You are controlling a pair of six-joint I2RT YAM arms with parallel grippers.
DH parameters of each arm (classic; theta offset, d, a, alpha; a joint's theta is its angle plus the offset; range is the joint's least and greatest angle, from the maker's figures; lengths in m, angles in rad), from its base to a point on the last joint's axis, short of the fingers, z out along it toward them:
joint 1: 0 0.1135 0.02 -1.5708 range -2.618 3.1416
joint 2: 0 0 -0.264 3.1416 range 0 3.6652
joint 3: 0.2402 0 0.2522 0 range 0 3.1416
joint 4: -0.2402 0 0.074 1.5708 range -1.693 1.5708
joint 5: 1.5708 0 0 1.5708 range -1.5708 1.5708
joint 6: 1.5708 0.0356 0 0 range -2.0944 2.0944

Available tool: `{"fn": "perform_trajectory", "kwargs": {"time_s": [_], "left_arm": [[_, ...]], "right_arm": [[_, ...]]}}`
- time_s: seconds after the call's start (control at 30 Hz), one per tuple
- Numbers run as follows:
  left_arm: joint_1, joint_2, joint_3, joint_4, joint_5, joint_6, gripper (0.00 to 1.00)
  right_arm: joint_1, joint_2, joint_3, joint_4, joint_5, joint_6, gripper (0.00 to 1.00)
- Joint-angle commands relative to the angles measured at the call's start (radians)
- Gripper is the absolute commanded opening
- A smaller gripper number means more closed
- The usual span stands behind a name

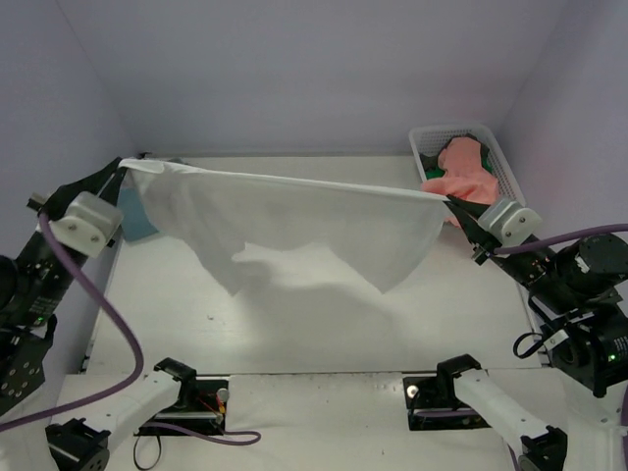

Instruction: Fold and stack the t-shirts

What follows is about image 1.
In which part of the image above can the grey-blue t shirt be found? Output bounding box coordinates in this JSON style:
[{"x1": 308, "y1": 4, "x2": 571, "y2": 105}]
[{"x1": 117, "y1": 167, "x2": 159, "y2": 242}]

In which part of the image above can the white laundry basket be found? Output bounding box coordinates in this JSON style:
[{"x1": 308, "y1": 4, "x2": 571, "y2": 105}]
[{"x1": 408, "y1": 122, "x2": 526, "y2": 205}]

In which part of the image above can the white t shirt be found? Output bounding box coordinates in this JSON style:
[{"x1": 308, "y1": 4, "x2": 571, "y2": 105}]
[{"x1": 120, "y1": 159, "x2": 447, "y2": 294}]

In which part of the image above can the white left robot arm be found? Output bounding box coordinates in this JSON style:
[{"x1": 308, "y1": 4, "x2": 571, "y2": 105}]
[{"x1": 1, "y1": 158, "x2": 196, "y2": 470}]

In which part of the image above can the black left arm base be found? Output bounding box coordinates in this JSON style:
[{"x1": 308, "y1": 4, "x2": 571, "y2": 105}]
[{"x1": 149, "y1": 376, "x2": 230, "y2": 436}]

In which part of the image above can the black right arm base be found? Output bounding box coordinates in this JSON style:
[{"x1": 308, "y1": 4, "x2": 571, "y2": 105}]
[{"x1": 402, "y1": 373, "x2": 489, "y2": 432}]

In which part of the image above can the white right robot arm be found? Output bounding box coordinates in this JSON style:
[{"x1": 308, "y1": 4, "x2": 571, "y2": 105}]
[{"x1": 434, "y1": 195, "x2": 627, "y2": 470}]

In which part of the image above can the pink t shirt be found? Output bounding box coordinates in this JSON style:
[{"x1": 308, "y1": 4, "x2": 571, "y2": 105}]
[{"x1": 421, "y1": 135, "x2": 499, "y2": 205}]

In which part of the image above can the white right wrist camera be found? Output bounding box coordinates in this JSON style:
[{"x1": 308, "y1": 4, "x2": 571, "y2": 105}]
[{"x1": 478, "y1": 197, "x2": 542, "y2": 247}]

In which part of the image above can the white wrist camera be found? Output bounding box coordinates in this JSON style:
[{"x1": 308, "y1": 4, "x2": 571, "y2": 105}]
[
  {"x1": 49, "y1": 191, "x2": 123, "y2": 258},
  {"x1": 478, "y1": 197, "x2": 542, "y2": 247}
]

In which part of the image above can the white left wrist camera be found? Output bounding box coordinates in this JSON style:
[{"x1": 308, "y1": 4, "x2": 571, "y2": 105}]
[{"x1": 49, "y1": 191, "x2": 123, "y2": 258}]

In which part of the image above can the black loop cable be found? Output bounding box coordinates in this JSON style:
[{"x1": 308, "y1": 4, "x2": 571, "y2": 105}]
[{"x1": 132, "y1": 434, "x2": 164, "y2": 470}]

